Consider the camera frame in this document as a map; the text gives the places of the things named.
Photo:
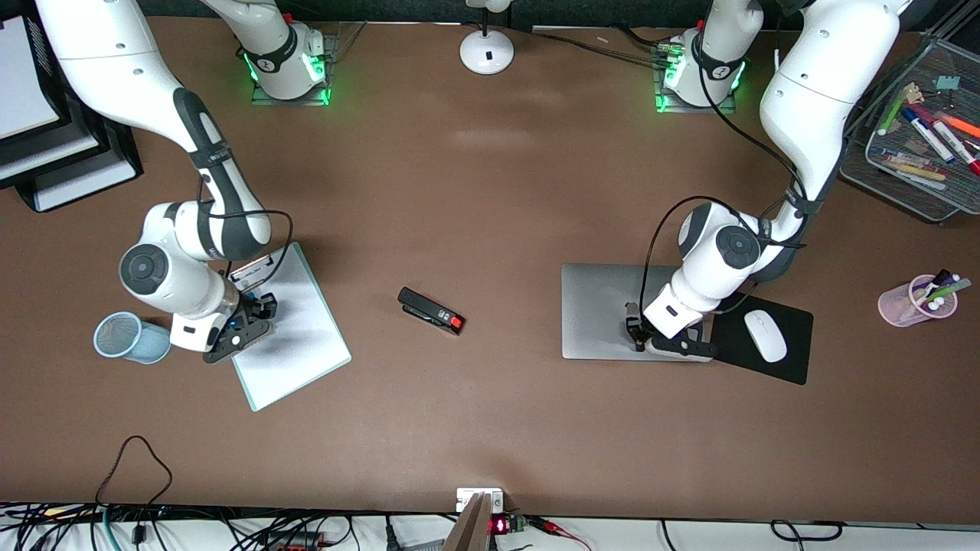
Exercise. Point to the wooden clothespin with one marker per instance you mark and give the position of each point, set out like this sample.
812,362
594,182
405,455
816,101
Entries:
913,93

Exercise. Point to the white paper sheets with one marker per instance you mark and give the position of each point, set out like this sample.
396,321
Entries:
19,76

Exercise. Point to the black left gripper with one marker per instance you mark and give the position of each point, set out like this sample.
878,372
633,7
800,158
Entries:
635,327

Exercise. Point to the white socket box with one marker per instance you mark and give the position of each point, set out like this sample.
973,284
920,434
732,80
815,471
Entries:
463,497

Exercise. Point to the black stapler with red tip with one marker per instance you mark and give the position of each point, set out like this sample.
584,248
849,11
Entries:
429,310

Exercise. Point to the blue and white tray marker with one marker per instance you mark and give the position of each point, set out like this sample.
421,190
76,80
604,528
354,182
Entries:
928,136

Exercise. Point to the black mouse pad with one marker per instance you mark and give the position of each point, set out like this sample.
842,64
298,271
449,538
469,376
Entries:
800,337

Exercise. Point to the green marker in tray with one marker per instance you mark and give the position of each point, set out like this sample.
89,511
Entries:
894,113

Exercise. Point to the white computer mouse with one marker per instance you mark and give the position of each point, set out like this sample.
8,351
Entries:
766,335

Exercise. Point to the grey mesh desk tray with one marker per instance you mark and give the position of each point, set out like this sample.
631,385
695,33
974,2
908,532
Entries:
930,57

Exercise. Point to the black marker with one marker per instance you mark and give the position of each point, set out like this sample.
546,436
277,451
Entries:
942,276

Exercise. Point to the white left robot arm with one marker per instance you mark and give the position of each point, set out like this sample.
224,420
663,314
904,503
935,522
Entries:
827,76

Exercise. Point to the circuit board with red display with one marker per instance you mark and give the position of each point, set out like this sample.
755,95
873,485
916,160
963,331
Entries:
501,526

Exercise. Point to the green marker in cup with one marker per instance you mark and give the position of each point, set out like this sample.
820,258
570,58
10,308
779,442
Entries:
955,289

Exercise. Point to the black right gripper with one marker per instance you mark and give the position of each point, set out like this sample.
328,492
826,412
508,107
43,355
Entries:
250,307

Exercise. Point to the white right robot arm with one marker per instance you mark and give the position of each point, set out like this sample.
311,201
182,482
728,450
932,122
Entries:
107,53

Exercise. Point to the blue mesh pen cup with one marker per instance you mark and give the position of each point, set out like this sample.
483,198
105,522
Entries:
119,337

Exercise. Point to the yellow crayon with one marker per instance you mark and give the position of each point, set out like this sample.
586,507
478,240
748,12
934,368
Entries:
915,170

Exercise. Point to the white lamp base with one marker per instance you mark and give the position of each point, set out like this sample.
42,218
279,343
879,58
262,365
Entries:
487,57

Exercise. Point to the green clipboard with white paper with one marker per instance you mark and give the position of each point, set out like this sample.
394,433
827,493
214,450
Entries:
302,352

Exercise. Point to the wooden camera post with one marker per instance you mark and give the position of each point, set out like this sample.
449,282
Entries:
471,528

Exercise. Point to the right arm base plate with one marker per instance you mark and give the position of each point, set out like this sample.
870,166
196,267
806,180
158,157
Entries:
291,102

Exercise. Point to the orange power strip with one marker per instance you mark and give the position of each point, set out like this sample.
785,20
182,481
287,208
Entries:
295,542

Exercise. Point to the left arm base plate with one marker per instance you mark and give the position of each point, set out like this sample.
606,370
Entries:
697,109

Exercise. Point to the orange highlighter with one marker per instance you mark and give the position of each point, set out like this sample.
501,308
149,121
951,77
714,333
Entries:
961,124

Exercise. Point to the pink mesh pen cup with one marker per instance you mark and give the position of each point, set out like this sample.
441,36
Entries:
896,306

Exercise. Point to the black stacked paper tray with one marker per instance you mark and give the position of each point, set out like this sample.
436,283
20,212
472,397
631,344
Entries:
99,153

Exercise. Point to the silver laptop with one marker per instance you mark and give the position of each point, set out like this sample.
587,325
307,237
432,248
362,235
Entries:
597,306

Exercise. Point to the teal clip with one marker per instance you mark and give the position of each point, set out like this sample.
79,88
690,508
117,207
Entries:
948,83

